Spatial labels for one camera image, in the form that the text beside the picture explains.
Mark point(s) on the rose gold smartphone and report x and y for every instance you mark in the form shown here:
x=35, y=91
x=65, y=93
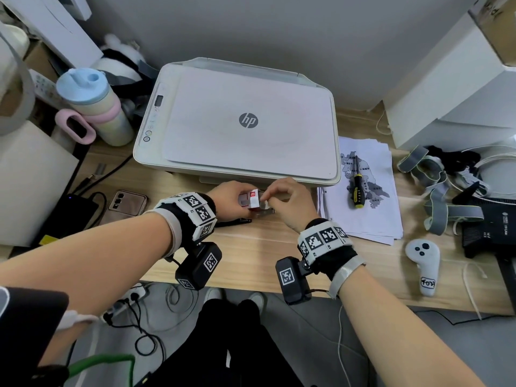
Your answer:
x=123, y=207

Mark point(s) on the person's right forearm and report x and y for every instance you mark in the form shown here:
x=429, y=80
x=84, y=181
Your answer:
x=403, y=338

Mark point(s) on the person's left hand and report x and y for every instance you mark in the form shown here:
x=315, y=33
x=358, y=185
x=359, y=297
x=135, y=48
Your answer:
x=225, y=203

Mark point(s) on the black white plush toy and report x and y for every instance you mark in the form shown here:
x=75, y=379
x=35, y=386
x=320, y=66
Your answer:
x=121, y=62

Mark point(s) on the wrist marker band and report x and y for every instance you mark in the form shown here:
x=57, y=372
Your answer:
x=326, y=245
x=193, y=215

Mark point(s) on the person's black trousers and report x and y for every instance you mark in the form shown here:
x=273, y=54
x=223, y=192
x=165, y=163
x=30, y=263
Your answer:
x=238, y=350

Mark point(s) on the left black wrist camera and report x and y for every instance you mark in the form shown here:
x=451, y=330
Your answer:
x=199, y=265

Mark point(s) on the white power strip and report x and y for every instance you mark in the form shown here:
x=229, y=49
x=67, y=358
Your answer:
x=125, y=304

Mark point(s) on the person's right hand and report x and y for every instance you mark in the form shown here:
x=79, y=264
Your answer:
x=296, y=203

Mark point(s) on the small brown cardboard box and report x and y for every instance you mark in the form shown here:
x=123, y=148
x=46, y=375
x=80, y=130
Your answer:
x=40, y=60

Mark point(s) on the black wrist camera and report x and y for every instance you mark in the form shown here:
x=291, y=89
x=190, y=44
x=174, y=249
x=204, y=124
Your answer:
x=199, y=265
x=292, y=280

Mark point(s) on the white carton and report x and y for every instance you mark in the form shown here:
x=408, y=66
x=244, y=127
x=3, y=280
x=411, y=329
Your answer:
x=52, y=24

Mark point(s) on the white handheld controller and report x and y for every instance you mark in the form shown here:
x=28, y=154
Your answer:
x=424, y=265

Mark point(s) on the stack of printed papers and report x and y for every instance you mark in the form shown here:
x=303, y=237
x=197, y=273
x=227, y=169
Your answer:
x=375, y=209

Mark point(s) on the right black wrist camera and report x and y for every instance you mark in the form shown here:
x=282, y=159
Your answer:
x=292, y=280

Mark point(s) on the right wrist marker band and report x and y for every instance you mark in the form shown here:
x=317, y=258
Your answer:
x=326, y=245

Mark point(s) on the person's white shoe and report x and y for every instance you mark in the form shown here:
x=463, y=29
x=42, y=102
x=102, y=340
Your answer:
x=258, y=302
x=213, y=295

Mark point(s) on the pastel water bottle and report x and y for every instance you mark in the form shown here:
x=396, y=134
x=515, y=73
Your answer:
x=94, y=106

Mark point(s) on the person's left fingers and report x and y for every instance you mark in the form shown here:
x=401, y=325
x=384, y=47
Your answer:
x=244, y=187

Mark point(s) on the black pen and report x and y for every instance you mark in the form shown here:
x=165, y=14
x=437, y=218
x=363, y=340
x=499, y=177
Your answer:
x=234, y=222

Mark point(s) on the white flat box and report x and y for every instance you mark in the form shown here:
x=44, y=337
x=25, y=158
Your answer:
x=28, y=181

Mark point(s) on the black flat device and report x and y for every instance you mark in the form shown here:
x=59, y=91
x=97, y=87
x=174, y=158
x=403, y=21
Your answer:
x=66, y=215

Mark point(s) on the small white red box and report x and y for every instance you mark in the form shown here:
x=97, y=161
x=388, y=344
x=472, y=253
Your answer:
x=252, y=199

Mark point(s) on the large white box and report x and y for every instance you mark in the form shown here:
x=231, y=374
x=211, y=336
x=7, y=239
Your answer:
x=451, y=92

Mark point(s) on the person's left forearm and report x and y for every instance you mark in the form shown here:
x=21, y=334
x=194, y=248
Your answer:
x=88, y=261

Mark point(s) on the person's right thumb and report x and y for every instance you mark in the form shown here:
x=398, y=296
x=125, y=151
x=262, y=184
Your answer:
x=269, y=201

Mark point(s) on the left wrist marker band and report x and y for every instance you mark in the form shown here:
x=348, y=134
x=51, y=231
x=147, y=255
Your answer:
x=193, y=215

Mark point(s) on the white printer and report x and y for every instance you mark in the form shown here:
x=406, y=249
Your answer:
x=242, y=120

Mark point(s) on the black yellow screwdriver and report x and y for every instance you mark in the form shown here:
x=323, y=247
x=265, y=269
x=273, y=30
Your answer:
x=357, y=185

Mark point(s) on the black router box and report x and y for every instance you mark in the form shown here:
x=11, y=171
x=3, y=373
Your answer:
x=490, y=229

